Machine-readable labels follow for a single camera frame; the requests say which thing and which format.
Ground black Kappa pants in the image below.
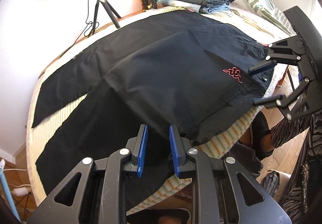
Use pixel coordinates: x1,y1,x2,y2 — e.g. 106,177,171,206
31,9,275,212

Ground black slip-on shoe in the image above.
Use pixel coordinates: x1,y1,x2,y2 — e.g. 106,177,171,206
251,112,274,161

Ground folded dark clothes stack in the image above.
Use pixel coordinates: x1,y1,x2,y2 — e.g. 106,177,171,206
162,0,236,14

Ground white power strip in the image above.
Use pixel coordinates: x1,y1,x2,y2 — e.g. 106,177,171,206
11,186,32,197

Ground black tripod cable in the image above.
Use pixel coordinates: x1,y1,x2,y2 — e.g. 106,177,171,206
59,0,98,58

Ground black camera tripod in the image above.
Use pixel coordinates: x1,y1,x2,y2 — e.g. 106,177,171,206
87,0,121,37

